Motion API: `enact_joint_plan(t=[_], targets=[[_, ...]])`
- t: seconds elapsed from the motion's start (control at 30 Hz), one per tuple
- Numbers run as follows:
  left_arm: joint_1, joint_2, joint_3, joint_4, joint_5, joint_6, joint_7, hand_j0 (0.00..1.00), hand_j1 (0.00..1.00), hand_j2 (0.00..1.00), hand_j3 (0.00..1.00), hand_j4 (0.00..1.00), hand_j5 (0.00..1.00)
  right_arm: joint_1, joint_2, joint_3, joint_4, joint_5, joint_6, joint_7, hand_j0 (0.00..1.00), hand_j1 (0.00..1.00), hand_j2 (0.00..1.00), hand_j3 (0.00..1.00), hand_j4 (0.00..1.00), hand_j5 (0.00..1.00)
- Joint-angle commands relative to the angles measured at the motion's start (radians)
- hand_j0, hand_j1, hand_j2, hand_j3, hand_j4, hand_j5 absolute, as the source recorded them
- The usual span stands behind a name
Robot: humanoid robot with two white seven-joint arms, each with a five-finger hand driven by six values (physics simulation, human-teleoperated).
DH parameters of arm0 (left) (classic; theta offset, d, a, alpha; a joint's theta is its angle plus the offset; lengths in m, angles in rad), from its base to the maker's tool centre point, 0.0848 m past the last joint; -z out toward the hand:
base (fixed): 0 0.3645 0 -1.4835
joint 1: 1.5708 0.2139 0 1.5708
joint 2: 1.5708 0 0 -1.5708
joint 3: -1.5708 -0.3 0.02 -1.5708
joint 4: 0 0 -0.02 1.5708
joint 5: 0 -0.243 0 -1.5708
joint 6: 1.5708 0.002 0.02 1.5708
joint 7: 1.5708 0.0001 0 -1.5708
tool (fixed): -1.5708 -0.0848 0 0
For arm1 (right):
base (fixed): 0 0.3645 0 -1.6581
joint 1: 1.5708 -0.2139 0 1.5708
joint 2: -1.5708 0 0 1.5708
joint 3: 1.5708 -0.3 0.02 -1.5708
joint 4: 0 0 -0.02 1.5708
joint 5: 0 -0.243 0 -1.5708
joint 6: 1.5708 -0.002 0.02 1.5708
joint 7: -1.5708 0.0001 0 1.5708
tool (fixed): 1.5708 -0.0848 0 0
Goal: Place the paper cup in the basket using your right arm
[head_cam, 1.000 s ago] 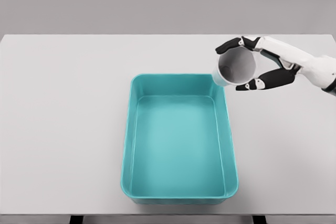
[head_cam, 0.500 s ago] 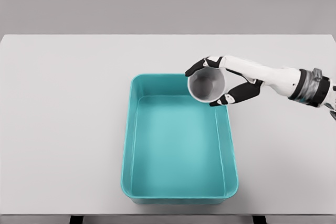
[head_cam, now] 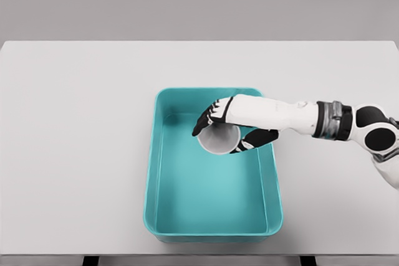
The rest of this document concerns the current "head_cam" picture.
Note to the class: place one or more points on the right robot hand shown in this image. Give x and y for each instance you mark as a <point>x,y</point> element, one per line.
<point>249,110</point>

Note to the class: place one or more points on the white paper cup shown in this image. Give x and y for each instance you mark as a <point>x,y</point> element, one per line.
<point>219,138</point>

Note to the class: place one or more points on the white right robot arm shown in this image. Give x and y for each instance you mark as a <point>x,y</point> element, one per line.
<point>336,119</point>

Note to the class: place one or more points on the teal plastic basket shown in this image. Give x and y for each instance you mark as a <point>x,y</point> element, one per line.
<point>212,191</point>

